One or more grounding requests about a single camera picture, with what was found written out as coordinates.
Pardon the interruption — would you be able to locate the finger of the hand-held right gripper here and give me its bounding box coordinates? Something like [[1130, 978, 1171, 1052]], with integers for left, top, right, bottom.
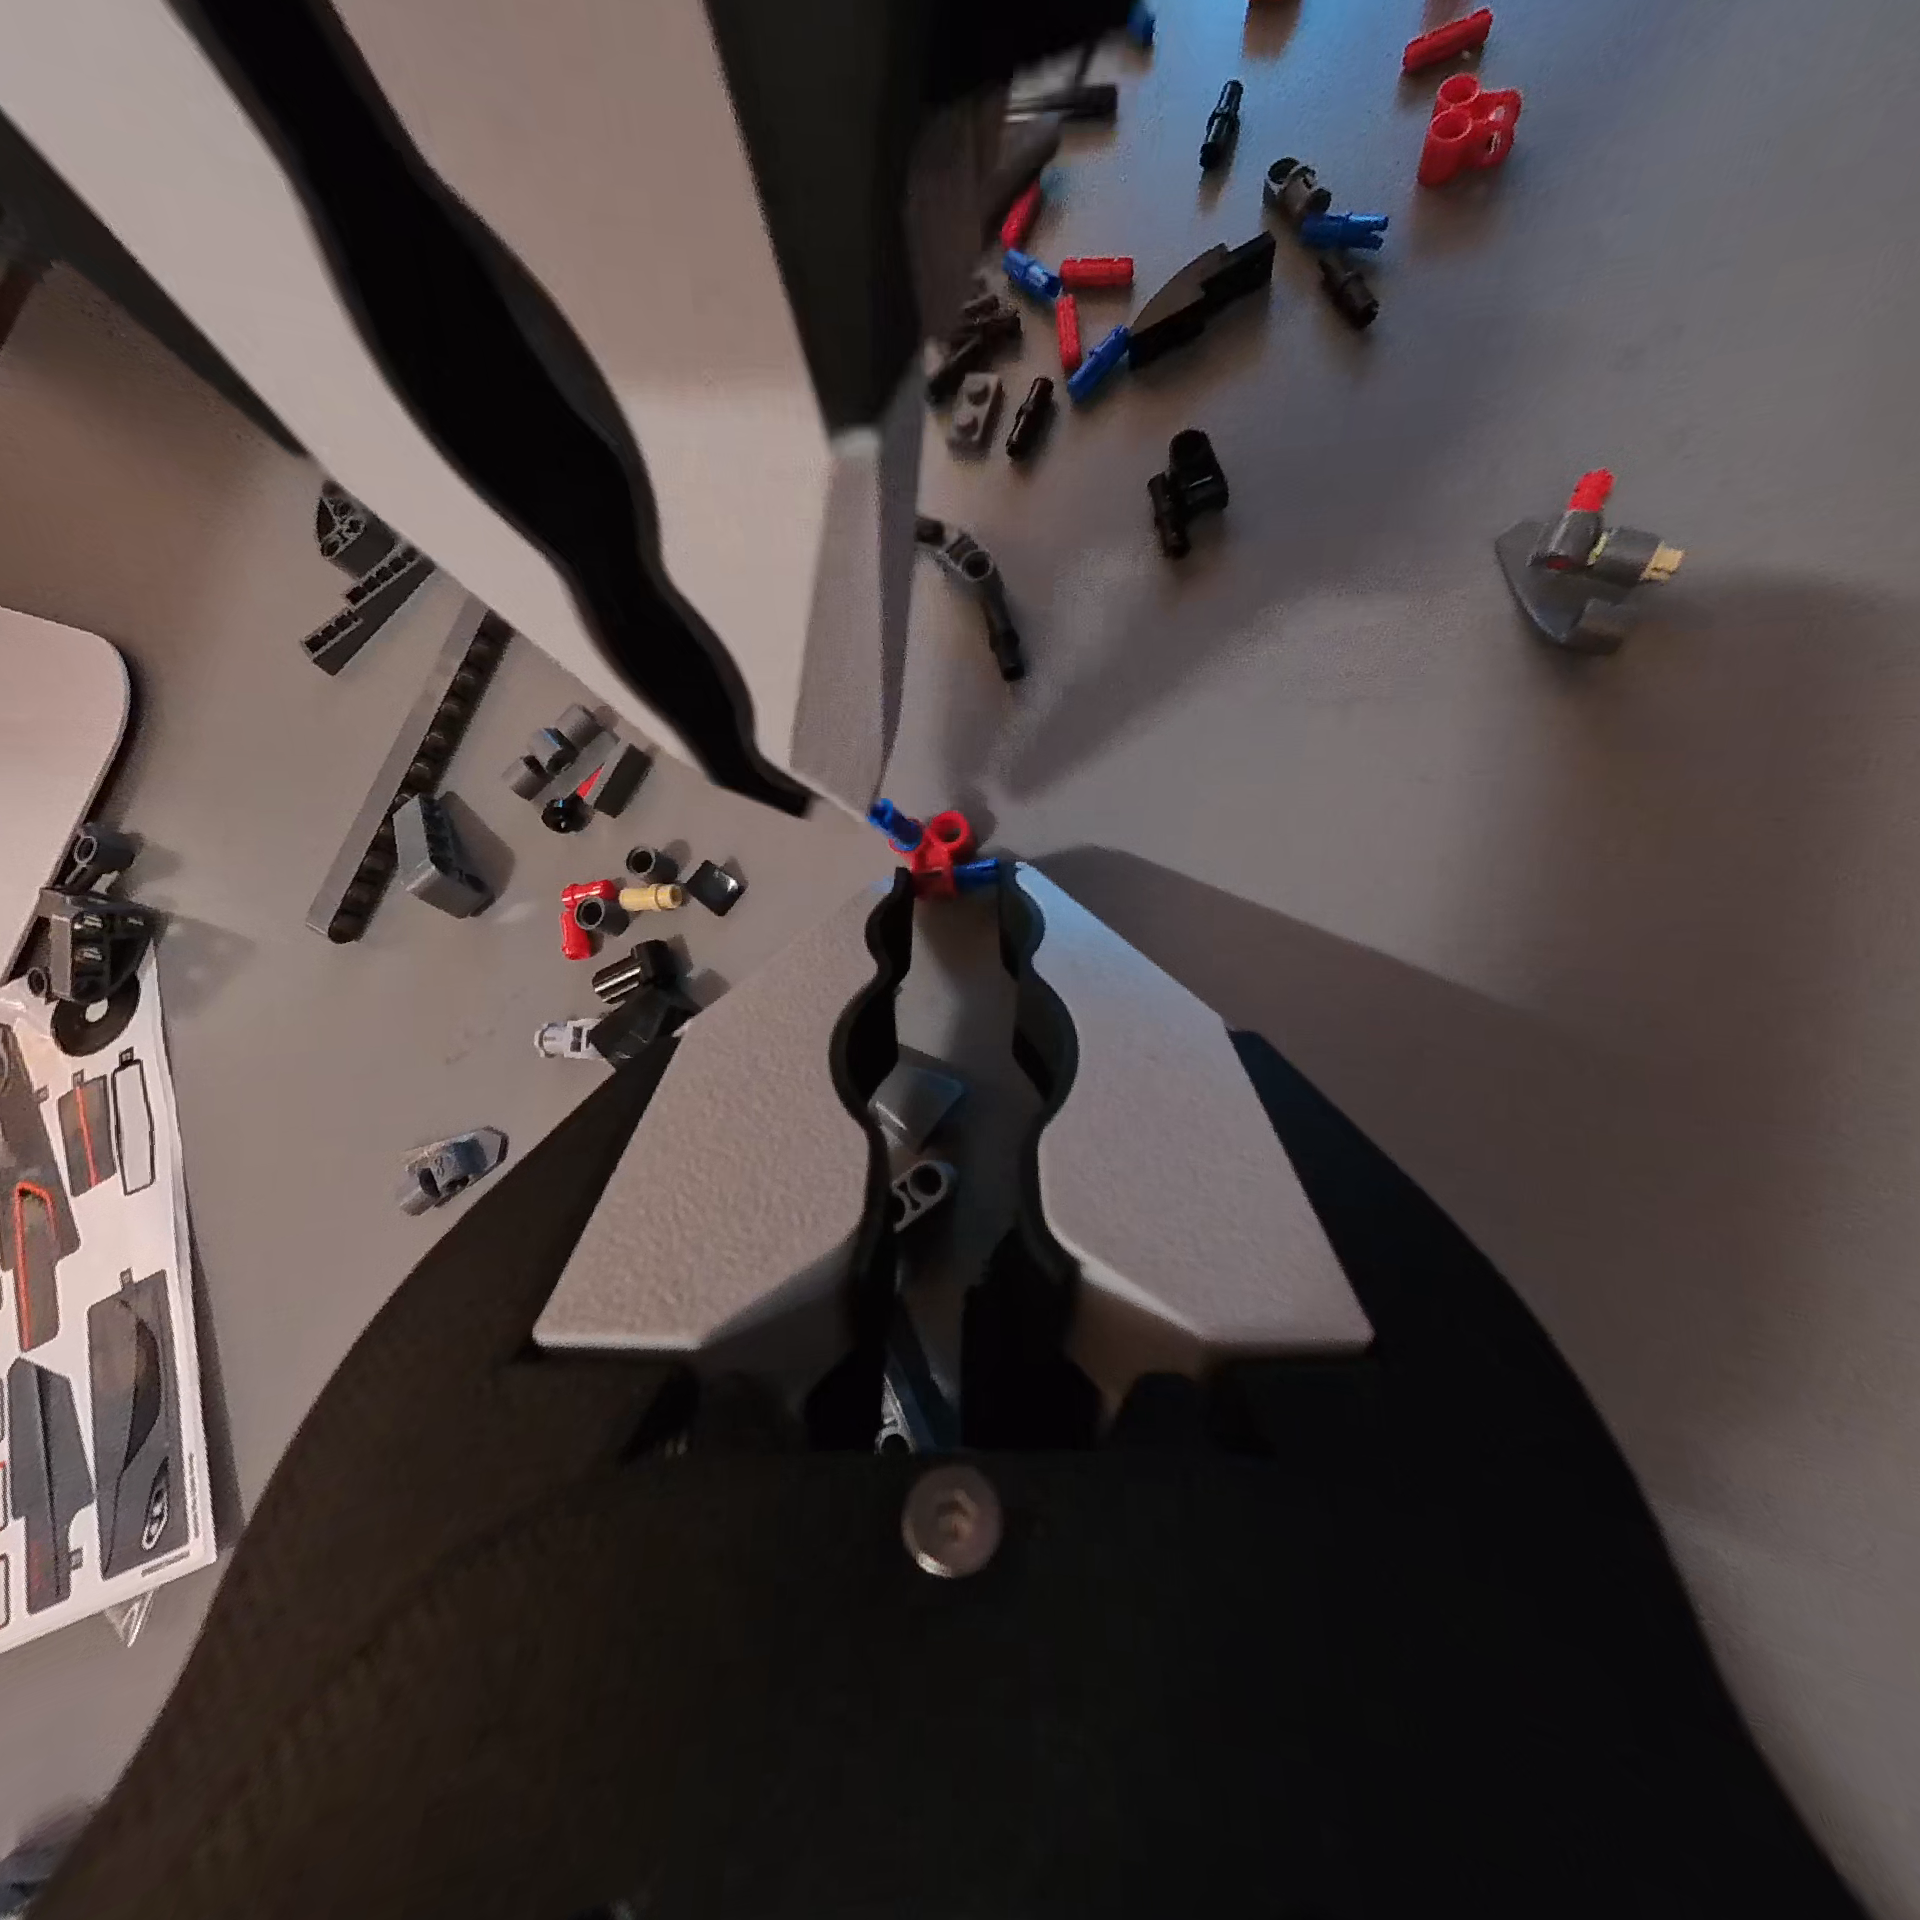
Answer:
[[0, 0, 817, 818], [322, 0, 928, 818]]

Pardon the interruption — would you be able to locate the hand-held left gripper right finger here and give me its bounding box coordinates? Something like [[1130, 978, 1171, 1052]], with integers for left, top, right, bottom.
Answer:
[[995, 863, 1376, 1443]]

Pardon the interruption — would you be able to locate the dark grey lego liftarm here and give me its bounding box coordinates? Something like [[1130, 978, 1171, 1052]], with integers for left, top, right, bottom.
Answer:
[[300, 547, 436, 678]]

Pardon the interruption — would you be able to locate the sticker sheet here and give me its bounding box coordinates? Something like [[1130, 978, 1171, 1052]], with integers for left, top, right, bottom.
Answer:
[[0, 961, 219, 1652]]

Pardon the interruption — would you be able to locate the pile of loose lego pieces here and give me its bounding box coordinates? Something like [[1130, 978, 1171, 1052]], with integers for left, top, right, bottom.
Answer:
[[398, 0, 1525, 1217]]

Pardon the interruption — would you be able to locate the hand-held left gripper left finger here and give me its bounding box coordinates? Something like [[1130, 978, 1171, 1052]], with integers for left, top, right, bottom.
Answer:
[[532, 874, 917, 1446]]

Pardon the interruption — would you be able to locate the long dark grey lego beam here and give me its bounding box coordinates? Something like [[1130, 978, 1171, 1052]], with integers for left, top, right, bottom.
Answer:
[[306, 608, 513, 945]]

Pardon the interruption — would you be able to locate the dark grey lego wedge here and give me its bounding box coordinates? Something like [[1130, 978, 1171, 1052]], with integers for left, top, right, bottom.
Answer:
[[392, 791, 496, 922]]

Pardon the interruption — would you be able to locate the dark grey lego piece red pin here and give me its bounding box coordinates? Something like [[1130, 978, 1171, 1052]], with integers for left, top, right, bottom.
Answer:
[[1492, 470, 1690, 655]]

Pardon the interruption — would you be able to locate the white book stand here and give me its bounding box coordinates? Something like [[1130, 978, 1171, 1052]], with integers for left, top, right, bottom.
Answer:
[[0, 608, 136, 977]]

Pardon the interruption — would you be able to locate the dark grey lego connector assembly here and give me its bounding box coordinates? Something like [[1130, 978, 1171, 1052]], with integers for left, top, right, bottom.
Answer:
[[29, 826, 161, 1052]]

